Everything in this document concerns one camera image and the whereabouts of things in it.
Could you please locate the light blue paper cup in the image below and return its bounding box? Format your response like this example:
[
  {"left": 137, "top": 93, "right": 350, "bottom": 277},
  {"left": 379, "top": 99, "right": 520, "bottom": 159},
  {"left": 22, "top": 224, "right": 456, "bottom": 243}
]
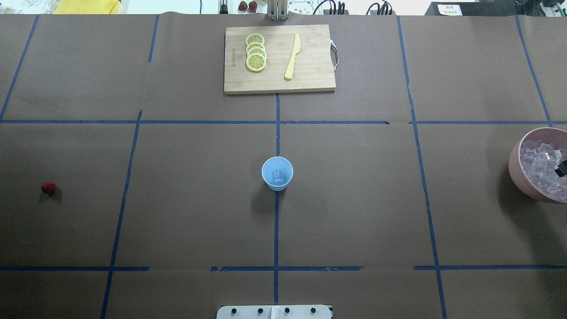
[{"left": 261, "top": 157, "right": 294, "bottom": 192}]

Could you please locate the aluminium frame post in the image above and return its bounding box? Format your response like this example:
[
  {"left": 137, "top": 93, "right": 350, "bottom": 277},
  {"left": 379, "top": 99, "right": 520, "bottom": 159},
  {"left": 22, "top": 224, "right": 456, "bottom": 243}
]
[{"left": 266, "top": 0, "right": 289, "bottom": 21}]

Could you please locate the red strawberry background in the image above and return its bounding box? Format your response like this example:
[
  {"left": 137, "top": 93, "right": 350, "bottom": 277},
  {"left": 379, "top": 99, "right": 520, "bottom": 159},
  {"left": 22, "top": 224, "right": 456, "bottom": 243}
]
[
  {"left": 237, "top": 0, "right": 249, "bottom": 12},
  {"left": 248, "top": 1, "right": 258, "bottom": 13}
]

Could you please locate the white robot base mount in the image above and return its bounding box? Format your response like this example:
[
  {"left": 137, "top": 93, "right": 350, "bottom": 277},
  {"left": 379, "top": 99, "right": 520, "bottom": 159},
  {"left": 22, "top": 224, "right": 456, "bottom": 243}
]
[{"left": 216, "top": 304, "right": 334, "bottom": 319}]

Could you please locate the red strawberry left background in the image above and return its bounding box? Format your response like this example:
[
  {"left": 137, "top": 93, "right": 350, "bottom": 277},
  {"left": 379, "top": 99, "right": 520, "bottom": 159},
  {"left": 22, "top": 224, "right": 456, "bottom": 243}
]
[{"left": 237, "top": 0, "right": 249, "bottom": 12}]

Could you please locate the lemon slice farthest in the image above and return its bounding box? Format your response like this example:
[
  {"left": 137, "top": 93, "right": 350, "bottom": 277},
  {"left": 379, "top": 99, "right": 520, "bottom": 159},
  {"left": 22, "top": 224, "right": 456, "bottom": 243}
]
[{"left": 245, "top": 33, "right": 265, "bottom": 45}]

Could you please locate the yellow cloth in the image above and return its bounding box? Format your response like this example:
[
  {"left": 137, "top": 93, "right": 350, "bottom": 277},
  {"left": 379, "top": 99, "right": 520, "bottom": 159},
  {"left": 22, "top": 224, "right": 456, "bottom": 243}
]
[{"left": 54, "top": 0, "right": 121, "bottom": 15}]

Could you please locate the bamboo cutting board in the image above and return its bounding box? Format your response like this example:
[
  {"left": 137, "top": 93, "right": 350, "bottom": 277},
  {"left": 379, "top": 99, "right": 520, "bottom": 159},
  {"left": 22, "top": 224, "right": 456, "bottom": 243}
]
[{"left": 224, "top": 24, "right": 336, "bottom": 95}]

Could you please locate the yellow plastic knife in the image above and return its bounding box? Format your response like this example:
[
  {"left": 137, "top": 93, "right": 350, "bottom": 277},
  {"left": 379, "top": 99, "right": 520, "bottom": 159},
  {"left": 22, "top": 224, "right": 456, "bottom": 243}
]
[{"left": 284, "top": 34, "right": 301, "bottom": 81}]

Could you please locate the pink bowl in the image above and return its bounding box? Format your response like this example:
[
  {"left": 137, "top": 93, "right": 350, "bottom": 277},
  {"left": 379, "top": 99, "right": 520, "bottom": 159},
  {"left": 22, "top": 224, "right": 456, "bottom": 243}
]
[{"left": 508, "top": 127, "right": 567, "bottom": 204}]

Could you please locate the red strawberry right background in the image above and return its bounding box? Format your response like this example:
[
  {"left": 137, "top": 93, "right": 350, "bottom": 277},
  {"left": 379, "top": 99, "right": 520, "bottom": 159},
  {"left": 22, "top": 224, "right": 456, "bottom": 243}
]
[{"left": 248, "top": 1, "right": 258, "bottom": 13}]

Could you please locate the lemon slice nearest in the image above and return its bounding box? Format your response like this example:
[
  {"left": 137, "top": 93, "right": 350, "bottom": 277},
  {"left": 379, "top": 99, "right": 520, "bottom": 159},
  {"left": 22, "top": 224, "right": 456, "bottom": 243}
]
[{"left": 245, "top": 54, "right": 267, "bottom": 73}]

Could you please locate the clear ice cubes pile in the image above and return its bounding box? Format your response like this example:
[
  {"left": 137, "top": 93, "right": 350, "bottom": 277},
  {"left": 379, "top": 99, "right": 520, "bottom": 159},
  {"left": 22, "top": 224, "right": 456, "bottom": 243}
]
[{"left": 519, "top": 140, "right": 567, "bottom": 202}]

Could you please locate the red strawberry on table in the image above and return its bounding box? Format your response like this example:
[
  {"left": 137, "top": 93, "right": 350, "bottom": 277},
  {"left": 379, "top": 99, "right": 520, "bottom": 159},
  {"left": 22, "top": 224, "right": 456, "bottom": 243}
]
[{"left": 40, "top": 181, "right": 57, "bottom": 196}]

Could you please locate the lemon slice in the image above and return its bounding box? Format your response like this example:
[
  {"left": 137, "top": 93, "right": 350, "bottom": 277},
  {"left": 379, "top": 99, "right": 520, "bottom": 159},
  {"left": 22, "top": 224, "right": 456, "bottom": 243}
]
[
  {"left": 247, "top": 47, "right": 267, "bottom": 58},
  {"left": 246, "top": 42, "right": 267, "bottom": 56},
  {"left": 245, "top": 54, "right": 267, "bottom": 73},
  {"left": 245, "top": 33, "right": 265, "bottom": 45}
]

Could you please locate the clear ice cube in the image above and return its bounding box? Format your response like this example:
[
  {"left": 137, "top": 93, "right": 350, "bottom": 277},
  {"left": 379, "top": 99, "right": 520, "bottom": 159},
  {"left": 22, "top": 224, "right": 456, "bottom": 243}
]
[{"left": 272, "top": 170, "right": 285, "bottom": 184}]

